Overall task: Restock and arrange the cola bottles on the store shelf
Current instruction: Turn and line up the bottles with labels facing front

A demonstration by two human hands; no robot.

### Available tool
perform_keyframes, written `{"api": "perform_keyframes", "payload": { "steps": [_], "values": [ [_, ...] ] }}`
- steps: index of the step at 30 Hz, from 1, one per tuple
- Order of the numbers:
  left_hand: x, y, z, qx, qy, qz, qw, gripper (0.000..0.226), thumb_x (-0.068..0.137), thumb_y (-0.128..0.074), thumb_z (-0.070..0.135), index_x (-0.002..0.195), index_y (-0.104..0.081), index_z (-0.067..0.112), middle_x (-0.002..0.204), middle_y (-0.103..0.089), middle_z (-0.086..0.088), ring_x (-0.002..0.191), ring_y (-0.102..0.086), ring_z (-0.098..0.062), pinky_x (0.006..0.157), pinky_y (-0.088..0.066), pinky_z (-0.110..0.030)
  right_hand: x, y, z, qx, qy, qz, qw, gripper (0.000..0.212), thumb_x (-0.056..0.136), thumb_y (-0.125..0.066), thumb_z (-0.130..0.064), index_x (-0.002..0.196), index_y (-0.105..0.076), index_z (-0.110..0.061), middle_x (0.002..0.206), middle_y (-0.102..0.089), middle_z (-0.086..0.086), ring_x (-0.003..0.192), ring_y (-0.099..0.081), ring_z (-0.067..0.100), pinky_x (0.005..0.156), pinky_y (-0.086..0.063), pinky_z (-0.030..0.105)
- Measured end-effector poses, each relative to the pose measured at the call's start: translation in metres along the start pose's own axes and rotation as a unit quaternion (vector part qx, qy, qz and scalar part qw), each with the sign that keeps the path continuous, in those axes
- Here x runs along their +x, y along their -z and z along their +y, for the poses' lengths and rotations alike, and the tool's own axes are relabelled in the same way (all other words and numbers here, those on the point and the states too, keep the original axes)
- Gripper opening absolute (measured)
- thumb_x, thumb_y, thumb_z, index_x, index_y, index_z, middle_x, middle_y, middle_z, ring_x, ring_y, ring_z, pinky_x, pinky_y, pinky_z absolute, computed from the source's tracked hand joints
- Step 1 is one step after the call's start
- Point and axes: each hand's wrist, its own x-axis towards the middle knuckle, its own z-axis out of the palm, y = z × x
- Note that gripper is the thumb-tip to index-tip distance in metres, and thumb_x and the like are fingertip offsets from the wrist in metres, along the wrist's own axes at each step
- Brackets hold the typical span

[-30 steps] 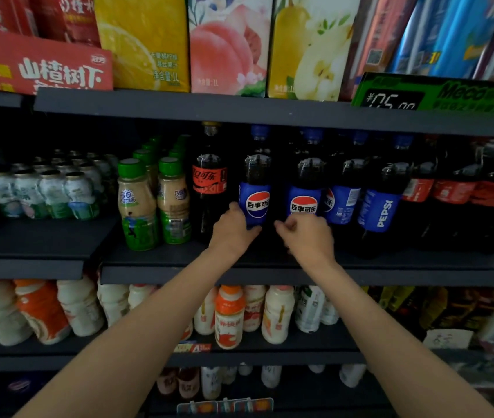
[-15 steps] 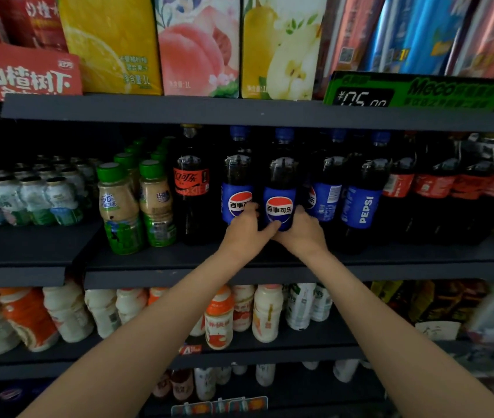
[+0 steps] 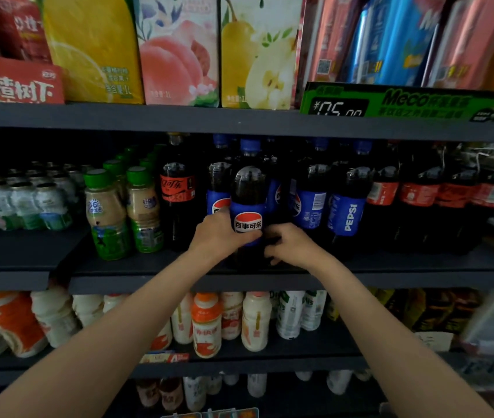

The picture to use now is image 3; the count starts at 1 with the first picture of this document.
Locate person's right hand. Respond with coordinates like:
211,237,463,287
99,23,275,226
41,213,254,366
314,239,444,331
264,222,333,275

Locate person's left hand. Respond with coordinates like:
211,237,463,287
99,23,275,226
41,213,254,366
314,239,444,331
187,210,263,264

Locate blue label cola bottle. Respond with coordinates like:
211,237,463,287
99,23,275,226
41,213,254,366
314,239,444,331
206,135,232,216
229,138,270,271
267,143,295,227
328,140,375,257
293,138,331,242

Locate person's left forearm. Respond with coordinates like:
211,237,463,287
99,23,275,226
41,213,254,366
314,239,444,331
0,250,230,418

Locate person's right forearm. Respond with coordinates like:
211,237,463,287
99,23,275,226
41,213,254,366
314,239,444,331
309,257,494,418

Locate white bottle green print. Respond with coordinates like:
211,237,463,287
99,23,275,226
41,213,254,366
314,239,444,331
276,291,306,340
301,290,328,331

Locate white milk drink bottle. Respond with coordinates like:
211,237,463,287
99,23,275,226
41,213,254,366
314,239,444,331
241,291,273,352
171,293,194,345
220,291,244,341

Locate red label cola bottle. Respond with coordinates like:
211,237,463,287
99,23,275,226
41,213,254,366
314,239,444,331
159,134,199,252
469,154,494,253
365,145,401,251
435,148,479,255
397,145,443,253

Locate orange cap milk drink bottle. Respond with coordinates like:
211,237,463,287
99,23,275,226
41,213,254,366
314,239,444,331
191,292,223,359

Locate dark shelf board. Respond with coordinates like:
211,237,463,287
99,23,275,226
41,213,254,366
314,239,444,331
0,102,494,144
0,226,494,296
0,318,465,388

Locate row of green-capped milk tea bottles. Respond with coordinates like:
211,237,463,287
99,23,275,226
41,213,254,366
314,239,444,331
83,143,167,262

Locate shelf price tags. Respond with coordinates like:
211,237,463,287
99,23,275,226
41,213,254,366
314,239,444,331
139,351,190,365

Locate row of small drink bottles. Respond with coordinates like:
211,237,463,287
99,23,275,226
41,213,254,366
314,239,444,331
136,369,374,412

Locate row of dark snack packets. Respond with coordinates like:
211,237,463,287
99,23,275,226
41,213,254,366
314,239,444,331
371,287,484,336

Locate white paper tag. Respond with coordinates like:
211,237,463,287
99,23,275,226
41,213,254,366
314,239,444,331
414,331,455,352

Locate pear juice carton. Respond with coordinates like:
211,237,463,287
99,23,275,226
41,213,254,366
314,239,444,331
220,0,303,110

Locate green price sign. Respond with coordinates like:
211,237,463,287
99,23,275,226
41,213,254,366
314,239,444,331
300,82,494,123

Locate peach juice carton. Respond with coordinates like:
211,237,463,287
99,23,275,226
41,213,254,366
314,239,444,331
133,0,221,107

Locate pink drink carton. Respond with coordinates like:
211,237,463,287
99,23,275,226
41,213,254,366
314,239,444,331
296,0,367,94
421,0,494,93

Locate group of small white yogurt bottles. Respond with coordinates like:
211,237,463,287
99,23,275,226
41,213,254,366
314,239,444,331
0,161,89,232

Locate blue drink carton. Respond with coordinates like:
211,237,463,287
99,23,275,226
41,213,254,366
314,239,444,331
342,0,448,87

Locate orange wrapped bottle pack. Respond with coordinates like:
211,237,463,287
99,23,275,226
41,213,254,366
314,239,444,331
0,291,50,358

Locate yellow lemon juice carton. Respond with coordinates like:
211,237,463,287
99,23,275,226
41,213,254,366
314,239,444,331
38,0,145,105

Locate red shelf sign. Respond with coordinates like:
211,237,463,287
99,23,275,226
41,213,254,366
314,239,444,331
0,53,65,110

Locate red juice carton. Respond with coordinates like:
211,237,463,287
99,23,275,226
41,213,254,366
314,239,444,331
0,0,53,64

